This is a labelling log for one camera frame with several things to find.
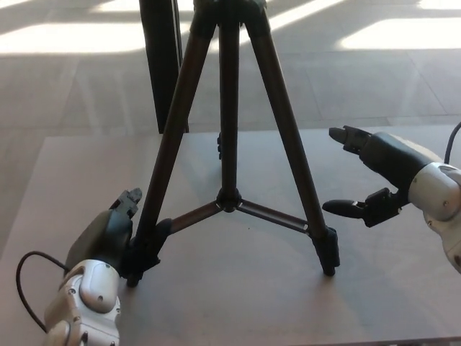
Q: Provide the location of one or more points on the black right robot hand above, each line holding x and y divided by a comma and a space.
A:
392, 158

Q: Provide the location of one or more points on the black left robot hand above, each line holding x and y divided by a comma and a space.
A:
101, 238

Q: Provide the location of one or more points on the brown black camera tripod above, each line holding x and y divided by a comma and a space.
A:
229, 144

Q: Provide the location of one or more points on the black vertical pillar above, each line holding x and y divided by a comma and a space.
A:
158, 72

